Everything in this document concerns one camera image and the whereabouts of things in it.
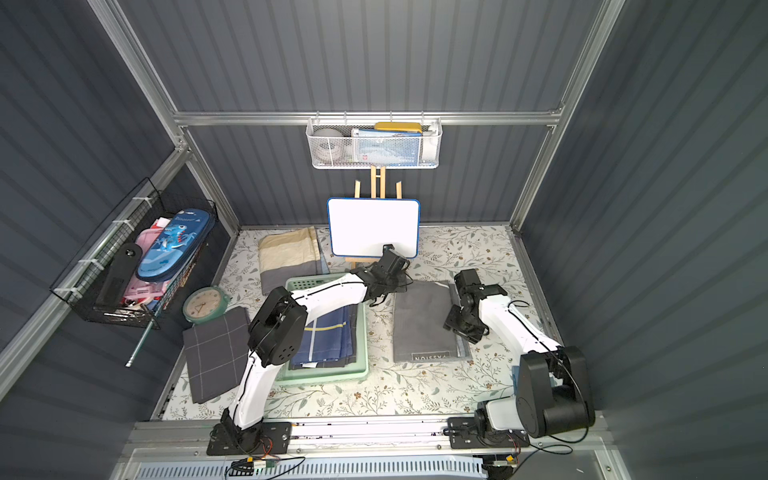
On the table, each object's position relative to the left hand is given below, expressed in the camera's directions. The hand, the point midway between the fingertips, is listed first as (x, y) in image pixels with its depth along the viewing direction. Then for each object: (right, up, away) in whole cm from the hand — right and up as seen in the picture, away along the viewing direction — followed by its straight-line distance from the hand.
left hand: (408, 283), depth 95 cm
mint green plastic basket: (-16, -24, -11) cm, 31 cm away
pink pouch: (-61, +1, -29) cm, 68 cm away
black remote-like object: (-65, +5, -30) cm, 72 cm away
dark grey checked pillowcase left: (-57, -19, -8) cm, 61 cm away
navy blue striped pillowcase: (-24, -16, -9) cm, 30 cm away
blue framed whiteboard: (-15, +18, +1) cm, 23 cm away
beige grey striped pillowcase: (-43, +9, +14) cm, 46 cm away
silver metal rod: (-58, -12, -35) cm, 69 cm away
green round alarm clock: (-66, -7, 0) cm, 66 cm away
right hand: (+15, -13, -9) cm, 22 cm away
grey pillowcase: (+4, -11, -1) cm, 12 cm away
